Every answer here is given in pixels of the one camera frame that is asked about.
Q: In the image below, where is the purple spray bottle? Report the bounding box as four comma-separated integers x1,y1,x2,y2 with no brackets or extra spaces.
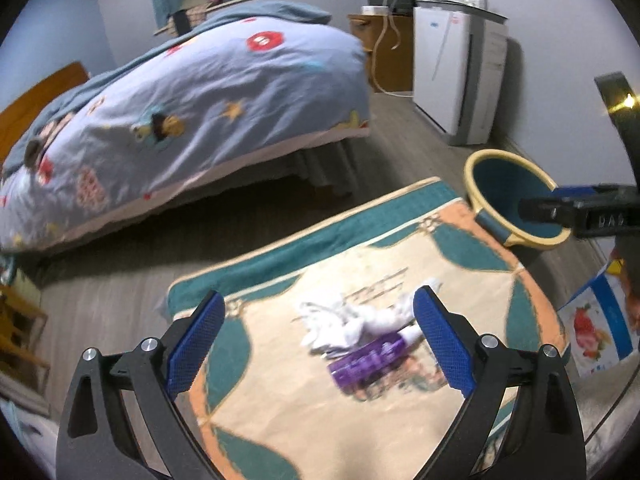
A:
328,325,423,393

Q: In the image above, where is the teal yellow-rimmed trash bin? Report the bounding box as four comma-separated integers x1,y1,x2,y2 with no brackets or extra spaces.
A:
463,148,570,250

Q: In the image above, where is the person's right hand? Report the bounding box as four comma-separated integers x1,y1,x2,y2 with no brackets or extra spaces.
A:
620,260,640,330

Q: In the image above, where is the blue white cardboard box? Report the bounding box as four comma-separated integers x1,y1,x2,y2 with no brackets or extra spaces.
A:
559,259,639,377

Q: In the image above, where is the small wooden stool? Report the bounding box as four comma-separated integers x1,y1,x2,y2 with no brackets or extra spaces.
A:
1,285,51,393

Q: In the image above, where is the teal and peach rug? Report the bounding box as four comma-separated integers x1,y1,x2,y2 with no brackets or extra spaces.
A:
166,178,567,479

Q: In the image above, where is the white air purifier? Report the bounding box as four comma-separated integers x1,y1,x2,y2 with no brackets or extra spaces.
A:
413,0,508,146

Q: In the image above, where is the crumpled white tissue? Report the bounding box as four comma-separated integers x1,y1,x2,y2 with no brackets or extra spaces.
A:
297,292,414,359

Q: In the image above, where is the wooden side cabinet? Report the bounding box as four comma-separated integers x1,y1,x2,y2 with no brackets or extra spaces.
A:
348,14,414,93

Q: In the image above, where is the wooden headboard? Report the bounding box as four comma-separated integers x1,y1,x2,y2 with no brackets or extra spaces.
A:
0,62,89,162

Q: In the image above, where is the blue cartoon duvet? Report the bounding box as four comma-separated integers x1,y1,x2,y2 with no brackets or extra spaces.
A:
1,0,370,254

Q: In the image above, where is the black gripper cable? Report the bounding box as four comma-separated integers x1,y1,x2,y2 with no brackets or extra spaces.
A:
584,374,637,443

